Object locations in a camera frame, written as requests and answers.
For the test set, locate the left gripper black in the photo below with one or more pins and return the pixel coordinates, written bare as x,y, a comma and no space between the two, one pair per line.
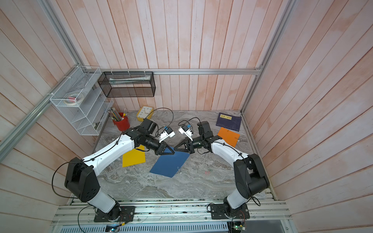
162,146

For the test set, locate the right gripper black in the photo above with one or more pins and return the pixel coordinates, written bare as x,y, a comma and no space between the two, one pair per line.
189,145

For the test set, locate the blue paper document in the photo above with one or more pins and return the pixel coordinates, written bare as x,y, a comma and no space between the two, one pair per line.
169,165

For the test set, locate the yellow paper document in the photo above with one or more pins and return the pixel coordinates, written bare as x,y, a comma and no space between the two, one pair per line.
134,157

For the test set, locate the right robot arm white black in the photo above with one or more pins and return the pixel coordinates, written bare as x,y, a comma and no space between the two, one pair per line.
250,175

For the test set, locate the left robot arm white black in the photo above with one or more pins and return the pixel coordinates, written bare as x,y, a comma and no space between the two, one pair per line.
81,178

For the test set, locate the yellow alarm clock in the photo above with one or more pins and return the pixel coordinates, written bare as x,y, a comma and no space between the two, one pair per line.
145,112

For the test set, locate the orange paper document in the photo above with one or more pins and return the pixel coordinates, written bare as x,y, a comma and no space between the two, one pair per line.
228,136

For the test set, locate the red pencil cup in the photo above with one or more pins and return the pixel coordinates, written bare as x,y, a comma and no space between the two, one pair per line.
123,124

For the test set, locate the dark navy notebook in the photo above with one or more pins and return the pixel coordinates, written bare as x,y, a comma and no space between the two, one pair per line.
229,122

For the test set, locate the pencils in cup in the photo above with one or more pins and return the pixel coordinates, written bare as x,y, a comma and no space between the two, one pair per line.
116,116

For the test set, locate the black mesh basket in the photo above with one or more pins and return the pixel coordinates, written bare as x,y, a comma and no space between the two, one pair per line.
123,84

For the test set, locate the tape roll in rack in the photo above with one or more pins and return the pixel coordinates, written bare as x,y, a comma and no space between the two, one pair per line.
73,99

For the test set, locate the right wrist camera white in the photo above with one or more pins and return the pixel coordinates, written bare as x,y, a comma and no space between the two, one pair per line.
186,130

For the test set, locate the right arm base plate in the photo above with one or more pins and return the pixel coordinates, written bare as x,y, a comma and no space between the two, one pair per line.
223,211

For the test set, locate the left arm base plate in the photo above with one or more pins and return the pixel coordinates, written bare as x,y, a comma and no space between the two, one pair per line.
118,213

